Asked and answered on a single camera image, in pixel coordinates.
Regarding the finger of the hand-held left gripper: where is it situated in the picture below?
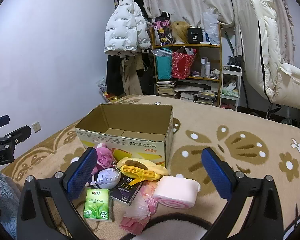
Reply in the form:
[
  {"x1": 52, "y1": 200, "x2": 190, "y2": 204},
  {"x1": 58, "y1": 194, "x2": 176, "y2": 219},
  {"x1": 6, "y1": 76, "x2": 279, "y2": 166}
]
[
  {"x1": 4, "y1": 126, "x2": 32, "y2": 151},
  {"x1": 0, "y1": 115, "x2": 10, "y2": 132}
]

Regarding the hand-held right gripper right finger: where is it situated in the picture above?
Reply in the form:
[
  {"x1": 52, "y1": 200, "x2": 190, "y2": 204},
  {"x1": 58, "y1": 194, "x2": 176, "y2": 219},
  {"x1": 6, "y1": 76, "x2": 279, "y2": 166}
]
[{"x1": 201, "y1": 147, "x2": 285, "y2": 240}]

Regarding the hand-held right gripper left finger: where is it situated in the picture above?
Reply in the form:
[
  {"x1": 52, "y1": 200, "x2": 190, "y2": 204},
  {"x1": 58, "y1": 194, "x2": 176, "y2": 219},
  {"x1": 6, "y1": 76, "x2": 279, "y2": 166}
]
[{"x1": 16, "y1": 147, "x2": 98, "y2": 240}]

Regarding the purple white plush doll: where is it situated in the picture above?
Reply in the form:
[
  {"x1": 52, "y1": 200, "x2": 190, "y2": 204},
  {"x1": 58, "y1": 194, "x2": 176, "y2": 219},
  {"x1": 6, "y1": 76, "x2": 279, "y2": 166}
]
[{"x1": 85, "y1": 167, "x2": 122, "y2": 189}]

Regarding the pink plush doll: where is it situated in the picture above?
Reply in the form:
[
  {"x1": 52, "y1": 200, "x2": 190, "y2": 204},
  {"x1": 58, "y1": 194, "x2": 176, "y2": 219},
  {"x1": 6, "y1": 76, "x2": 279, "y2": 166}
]
[{"x1": 95, "y1": 142, "x2": 115, "y2": 173}]

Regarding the green tissue pack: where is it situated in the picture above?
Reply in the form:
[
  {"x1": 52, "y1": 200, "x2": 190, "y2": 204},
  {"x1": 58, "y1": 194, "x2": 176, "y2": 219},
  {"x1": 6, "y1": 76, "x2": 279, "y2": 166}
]
[{"x1": 84, "y1": 189, "x2": 113, "y2": 222}]

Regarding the pink roll cake pillow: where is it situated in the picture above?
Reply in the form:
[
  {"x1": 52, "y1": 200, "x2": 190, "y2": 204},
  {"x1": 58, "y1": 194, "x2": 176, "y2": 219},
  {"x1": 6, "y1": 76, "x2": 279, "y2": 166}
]
[{"x1": 154, "y1": 175, "x2": 201, "y2": 209}]

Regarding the yellow plush toy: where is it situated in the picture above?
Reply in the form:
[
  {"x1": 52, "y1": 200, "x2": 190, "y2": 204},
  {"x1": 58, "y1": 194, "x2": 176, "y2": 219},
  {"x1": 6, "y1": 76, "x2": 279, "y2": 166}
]
[{"x1": 116, "y1": 157, "x2": 168, "y2": 182}]

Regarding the cardboard box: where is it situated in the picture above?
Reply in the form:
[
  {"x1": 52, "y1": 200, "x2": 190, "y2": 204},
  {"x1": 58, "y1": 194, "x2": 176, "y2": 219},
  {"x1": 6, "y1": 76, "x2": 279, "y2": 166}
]
[{"x1": 75, "y1": 103, "x2": 174, "y2": 168}]

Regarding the pink item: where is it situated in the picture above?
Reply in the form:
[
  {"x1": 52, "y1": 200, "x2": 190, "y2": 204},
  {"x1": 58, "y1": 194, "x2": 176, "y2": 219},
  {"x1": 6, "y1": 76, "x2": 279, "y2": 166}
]
[{"x1": 119, "y1": 180, "x2": 160, "y2": 235}]

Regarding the person's left forearm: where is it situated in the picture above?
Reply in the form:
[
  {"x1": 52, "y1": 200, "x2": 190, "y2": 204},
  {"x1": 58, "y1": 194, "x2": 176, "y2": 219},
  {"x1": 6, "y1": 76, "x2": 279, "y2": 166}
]
[{"x1": 0, "y1": 166, "x2": 22, "y2": 239}]

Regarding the black tissue pack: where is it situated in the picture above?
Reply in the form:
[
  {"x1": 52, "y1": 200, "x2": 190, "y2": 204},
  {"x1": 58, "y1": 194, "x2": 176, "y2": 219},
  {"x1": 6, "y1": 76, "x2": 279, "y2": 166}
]
[{"x1": 109, "y1": 177, "x2": 143, "y2": 206}]

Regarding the pile of books and magazines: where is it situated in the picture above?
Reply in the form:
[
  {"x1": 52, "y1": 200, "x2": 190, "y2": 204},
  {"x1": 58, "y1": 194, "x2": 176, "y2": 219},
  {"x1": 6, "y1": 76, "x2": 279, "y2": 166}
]
[{"x1": 175, "y1": 84, "x2": 219, "y2": 105}]

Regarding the red yellow packet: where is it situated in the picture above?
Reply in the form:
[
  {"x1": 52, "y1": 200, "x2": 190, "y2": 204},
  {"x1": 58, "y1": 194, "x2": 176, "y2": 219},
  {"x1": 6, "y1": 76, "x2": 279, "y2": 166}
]
[{"x1": 104, "y1": 93, "x2": 120, "y2": 103}]

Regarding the pale green cloth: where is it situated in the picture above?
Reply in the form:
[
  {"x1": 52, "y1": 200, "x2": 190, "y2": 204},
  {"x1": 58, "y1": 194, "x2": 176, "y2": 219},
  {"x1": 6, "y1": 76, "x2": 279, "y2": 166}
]
[{"x1": 222, "y1": 80, "x2": 240, "y2": 98}]

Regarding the clear plastic bag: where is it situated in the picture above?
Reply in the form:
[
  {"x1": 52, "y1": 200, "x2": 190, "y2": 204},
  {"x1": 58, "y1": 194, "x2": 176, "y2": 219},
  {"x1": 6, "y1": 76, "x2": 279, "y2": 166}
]
[{"x1": 96, "y1": 78, "x2": 108, "y2": 95}]

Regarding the stack of books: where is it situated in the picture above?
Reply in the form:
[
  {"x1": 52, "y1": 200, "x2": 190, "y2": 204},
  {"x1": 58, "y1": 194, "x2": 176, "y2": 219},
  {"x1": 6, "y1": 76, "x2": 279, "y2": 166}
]
[{"x1": 156, "y1": 79, "x2": 177, "y2": 97}]

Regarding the black coat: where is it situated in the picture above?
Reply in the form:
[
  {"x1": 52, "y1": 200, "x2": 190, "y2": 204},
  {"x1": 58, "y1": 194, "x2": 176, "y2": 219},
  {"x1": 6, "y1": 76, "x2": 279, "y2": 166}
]
[{"x1": 106, "y1": 52, "x2": 127, "y2": 97}]

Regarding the row of cosmetic bottles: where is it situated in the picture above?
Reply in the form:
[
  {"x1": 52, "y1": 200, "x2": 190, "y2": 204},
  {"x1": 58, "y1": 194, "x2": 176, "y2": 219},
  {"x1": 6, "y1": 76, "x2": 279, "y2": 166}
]
[{"x1": 200, "y1": 57, "x2": 220, "y2": 78}]

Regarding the white cart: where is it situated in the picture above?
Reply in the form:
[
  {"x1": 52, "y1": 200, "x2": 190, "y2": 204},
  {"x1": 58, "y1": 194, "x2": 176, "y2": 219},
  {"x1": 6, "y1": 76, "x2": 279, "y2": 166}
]
[{"x1": 220, "y1": 64, "x2": 242, "y2": 110}]

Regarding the beige garment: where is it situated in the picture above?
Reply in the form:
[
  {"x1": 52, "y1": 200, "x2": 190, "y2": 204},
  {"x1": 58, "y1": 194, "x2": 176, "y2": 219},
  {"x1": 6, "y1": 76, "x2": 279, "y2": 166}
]
[{"x1": 122, "y1": 54, "x2": 143, "y2": 95}]

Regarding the red gift bag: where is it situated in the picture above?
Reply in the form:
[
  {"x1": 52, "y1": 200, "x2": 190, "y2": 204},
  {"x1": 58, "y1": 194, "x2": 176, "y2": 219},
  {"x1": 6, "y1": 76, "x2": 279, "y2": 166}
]
[{"x1": 172, "y1": 47, "x2": 197, "y2": 79}]

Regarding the teal bag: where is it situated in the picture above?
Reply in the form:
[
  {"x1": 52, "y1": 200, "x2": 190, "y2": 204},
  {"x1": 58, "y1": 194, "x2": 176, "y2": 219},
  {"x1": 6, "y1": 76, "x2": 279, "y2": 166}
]
[{"x1": 155, "y1": 49, "x2": 173, "y2": 80}]

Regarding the wooden shelf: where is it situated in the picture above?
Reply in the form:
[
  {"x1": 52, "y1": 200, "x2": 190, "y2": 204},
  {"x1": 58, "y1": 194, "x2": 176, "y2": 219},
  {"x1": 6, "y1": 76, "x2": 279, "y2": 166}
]
[{"x1": 150, "y1": 17, "x2": 222, "y2": 107}]

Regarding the black box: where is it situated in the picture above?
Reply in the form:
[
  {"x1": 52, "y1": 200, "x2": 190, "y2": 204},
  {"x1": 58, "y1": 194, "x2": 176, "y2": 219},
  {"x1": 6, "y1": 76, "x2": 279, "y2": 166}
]
[{"x1": 187, "y1": 27, "x2": 204, "y2": 44}]

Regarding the blonde wig head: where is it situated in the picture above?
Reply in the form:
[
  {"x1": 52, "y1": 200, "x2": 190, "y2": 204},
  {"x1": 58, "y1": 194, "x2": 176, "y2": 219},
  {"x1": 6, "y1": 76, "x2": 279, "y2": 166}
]
[{"x1": 170, "y1": 21, "x2": 192, "y2": 44}]

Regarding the white plastic bag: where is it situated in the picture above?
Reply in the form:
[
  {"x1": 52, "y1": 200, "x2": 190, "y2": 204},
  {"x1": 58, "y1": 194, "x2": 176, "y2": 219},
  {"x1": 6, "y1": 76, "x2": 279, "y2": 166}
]
[{"x1": 202, "y1": 12, "x2": 220, "y2": 44}]

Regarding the white puffer jacket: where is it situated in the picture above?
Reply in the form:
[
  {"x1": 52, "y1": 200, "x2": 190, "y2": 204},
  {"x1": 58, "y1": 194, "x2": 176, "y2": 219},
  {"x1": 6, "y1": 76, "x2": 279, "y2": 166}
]
[{"x1": 104, "y1": 0, "x2": 151, "y2": 55}]

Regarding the pink printed bag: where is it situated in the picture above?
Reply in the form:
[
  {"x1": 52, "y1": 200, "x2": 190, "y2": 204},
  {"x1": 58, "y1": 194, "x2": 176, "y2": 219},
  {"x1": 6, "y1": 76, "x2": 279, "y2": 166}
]
[{"x1": 152, "y1": 12, "x2": 172, "y2": 46}]

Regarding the cream curtain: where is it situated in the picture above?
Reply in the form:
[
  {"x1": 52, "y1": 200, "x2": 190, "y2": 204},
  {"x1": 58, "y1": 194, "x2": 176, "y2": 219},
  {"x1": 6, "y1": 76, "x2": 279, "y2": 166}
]
[{"x1": 141, "y1": 0, "x2": 295, "y2": 63}]

